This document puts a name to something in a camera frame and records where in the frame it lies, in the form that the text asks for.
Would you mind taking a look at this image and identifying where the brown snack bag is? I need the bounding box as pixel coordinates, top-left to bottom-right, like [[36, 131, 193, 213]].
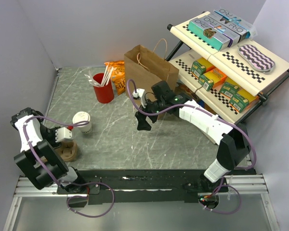
[[175, 82, 201, 102]]

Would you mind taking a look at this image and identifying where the brown paper bag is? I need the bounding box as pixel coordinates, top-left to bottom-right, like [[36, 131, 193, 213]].
[[124, 45, 179, 101]]

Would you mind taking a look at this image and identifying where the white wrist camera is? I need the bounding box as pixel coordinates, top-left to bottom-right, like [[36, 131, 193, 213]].
[[55, 127, 74, 143], [132, 89, 146, 108]]

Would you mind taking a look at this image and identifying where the green yellow juice box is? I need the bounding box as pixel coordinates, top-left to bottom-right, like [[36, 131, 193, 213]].
[[198, 72, 220, 91], [191, 58, 211, 78], [229, 93, 250, 113], [219, 81, 240, 99]]

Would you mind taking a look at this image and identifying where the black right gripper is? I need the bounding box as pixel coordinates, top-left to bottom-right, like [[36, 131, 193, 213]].
[[135, 95, 166, 131]]

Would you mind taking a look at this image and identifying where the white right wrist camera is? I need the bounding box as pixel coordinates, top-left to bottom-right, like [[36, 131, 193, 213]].
[[132, 89, 146, 108]]

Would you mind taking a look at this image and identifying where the white plastic cup lid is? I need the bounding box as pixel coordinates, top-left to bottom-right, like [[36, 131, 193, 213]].
[[72, 111, 91, 124]]

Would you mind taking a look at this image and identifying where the brown cardboard cup carrier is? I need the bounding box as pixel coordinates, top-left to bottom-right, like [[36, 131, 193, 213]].
[[40, 141, 78, 163]]

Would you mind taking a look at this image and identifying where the white paper coffee cup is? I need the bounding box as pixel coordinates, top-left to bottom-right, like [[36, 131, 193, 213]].
[[79, 121, 92, 134]]

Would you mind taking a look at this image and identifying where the purple cookie box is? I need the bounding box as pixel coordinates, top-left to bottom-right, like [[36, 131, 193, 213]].
[[201, 16, 240, 47]]

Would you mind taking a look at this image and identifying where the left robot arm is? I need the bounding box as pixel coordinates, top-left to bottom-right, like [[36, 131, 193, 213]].
[[10, 107, 89, 193]]

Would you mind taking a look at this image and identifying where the aluminium rail frame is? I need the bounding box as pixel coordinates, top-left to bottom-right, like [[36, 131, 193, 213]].
[[3, 175, 61, 231]]

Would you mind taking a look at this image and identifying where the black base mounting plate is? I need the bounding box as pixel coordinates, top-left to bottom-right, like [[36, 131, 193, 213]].
[[55, 168, 229, 205]]

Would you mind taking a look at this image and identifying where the red plastic cup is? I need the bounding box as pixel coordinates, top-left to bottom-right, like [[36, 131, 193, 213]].
[[93, 81, 114, 103]]

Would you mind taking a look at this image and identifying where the blue cookie box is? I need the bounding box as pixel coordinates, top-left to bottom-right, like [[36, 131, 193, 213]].
[[214, 9, 253, 39]]

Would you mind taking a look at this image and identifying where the orange snack box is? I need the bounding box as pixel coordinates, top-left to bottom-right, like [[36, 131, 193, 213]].
[[208, 68, 227, 89]]

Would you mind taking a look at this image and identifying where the orange chip bag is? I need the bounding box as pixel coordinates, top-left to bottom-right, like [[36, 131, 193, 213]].
[[104, 60, 126, 95]]

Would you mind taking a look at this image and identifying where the white paper-wrapped straw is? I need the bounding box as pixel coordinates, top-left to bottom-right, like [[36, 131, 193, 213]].
[[104, 67, 114, 86], [101, 65, 109, 87]]

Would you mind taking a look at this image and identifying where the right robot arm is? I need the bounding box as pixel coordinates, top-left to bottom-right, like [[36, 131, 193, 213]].
[[128, 81, 252, 192]]

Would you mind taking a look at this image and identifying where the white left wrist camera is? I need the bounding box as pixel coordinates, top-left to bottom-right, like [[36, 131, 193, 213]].
[[55, 127, 74, 143]]

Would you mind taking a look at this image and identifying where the cream two-tier display shelf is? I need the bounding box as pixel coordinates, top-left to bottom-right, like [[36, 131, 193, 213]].
[[167, 21, 289, 124]]

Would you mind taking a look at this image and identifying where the purple wavy sleep mask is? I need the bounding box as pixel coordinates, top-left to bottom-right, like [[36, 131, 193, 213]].
[[237, 44, 276, 74]]

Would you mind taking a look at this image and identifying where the teal cookie box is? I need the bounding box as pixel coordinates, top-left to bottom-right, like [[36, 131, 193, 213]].
[[188, 18, 231, 51]]

